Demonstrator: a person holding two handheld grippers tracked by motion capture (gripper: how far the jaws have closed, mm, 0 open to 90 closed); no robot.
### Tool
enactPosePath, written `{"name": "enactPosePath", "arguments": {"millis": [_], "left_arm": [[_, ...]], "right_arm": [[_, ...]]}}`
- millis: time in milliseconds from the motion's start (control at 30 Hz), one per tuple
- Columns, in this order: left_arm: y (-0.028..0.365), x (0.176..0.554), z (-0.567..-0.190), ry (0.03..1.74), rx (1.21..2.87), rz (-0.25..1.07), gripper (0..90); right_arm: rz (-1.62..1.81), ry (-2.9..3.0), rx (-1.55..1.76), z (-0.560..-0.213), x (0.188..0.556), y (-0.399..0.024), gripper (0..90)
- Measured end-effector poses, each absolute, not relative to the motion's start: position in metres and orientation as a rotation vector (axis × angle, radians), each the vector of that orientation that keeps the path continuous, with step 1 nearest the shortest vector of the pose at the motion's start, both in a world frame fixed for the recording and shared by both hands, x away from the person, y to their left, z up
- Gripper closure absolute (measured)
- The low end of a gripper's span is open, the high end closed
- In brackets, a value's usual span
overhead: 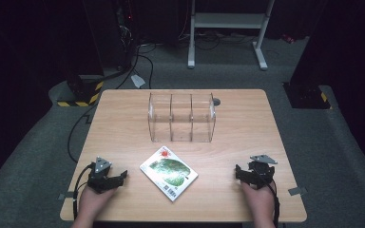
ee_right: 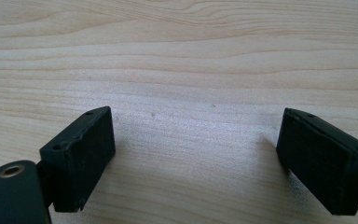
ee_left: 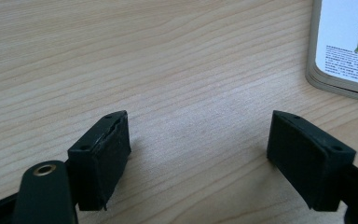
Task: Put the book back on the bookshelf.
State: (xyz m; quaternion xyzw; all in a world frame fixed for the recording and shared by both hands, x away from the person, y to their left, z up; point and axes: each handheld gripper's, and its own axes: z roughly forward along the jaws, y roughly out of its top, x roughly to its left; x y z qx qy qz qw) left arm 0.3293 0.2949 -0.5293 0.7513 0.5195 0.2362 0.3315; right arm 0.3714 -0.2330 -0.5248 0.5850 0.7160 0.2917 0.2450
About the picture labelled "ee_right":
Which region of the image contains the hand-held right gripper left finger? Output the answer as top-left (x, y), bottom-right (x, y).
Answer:
top-left (36, 105), bottom-right (117, 214)

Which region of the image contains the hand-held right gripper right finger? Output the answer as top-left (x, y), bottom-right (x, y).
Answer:
top-left (275, 107), bottom-right (358, 217)

